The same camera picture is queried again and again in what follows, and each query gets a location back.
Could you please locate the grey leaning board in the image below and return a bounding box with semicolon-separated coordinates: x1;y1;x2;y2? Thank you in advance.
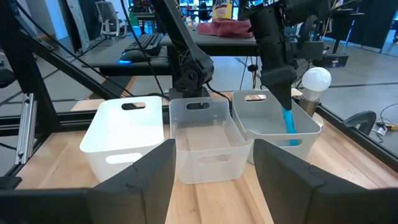
65;0;91;53

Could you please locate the translucent plastic bin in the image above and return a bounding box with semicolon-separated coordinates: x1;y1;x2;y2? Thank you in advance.
169;96;253;185

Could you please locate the yellow wipes container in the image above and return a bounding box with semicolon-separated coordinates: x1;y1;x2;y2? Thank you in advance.
211;0;233;21

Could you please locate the black table clamp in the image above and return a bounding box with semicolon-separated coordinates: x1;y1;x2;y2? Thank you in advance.
343;110;377;136

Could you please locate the white yellow cable bundle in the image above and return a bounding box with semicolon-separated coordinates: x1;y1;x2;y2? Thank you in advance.
375;102;398;144

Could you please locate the blue chunky highlighter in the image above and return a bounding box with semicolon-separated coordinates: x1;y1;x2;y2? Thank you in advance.
281;107;300;147

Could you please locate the black office desk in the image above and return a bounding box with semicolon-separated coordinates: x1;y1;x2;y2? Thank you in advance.
80;29;261;77

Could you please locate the metal bulb socket base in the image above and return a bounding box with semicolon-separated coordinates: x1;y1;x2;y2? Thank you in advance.
298;95;325;129

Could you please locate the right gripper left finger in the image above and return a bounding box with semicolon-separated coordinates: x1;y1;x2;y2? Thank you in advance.
0;138;177;224

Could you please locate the black computer keyboard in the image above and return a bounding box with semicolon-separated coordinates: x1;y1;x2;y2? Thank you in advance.
123;32;165;56

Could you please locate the white plastic bin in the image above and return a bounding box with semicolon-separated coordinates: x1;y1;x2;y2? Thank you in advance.
79;95;165;183

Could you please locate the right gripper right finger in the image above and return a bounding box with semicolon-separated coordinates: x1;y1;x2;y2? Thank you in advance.
252;138;398;224

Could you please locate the red cloth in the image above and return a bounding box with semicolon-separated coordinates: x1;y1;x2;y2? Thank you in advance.
195;17;254;39

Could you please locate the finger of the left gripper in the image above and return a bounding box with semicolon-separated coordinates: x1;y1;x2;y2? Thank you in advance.
260;65;297;112

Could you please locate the white office chair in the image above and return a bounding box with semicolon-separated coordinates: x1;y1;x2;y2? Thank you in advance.
94;1;129;39

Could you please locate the silver aluminium extrusion post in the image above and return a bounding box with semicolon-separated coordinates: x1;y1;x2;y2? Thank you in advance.
14;92;39;166

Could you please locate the black side desk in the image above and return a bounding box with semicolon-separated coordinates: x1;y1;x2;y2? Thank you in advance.
323;0;398;52

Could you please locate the black floor box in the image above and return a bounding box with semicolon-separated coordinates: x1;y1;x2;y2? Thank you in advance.
312;52;349;68

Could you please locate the grey plastic bin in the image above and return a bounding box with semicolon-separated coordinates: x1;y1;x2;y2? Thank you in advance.
231;89;323;165

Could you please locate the white light bulb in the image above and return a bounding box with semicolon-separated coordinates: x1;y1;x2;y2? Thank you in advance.
301;67;333;102

